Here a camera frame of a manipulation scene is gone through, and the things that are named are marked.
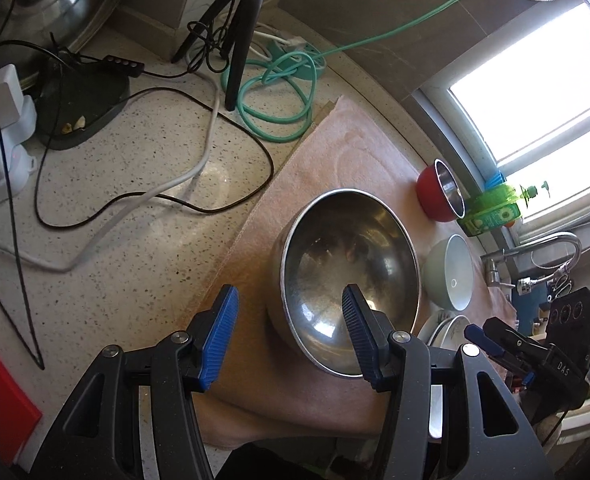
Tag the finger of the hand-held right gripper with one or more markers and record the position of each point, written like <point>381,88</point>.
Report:
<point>512,337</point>
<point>475,334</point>

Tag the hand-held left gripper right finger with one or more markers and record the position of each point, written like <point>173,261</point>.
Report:
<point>360,335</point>

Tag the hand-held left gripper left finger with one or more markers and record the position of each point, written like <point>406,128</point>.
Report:
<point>220,340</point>

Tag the white bowl with leaf print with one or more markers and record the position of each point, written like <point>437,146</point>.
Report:
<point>452,327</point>

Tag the pale green bowl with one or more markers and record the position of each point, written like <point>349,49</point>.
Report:
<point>440,270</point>

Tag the large steel bowl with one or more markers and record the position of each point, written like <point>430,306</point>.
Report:
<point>325,260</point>

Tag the floral white plate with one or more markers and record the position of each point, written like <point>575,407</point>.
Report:
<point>435,410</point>

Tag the red steel bowl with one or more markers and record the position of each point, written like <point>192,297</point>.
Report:
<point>430,190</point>

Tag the blue knife holder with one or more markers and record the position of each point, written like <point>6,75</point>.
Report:
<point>530,302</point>

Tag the black kitchen scissors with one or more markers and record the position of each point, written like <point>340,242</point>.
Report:
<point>560,285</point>

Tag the steel kitchen faucet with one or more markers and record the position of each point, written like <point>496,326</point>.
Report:
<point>570,245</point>

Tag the green dish soap bottle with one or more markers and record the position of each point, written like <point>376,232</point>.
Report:
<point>495,210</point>

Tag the pink towel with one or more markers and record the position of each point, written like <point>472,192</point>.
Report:
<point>355,150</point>

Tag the red plastic board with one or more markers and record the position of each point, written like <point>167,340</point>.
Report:
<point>0,400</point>

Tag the white framed window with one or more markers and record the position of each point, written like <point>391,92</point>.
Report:
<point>525,90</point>

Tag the dark grey tray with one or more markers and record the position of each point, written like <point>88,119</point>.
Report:
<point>90,105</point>

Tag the white power strip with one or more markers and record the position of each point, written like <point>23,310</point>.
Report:
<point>5,160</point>

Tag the teal power strip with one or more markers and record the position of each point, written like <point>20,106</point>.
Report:
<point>300,60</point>

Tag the black tripod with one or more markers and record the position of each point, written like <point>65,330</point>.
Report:
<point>240,50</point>

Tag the white power adapter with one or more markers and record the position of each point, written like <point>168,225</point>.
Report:
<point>5,92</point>

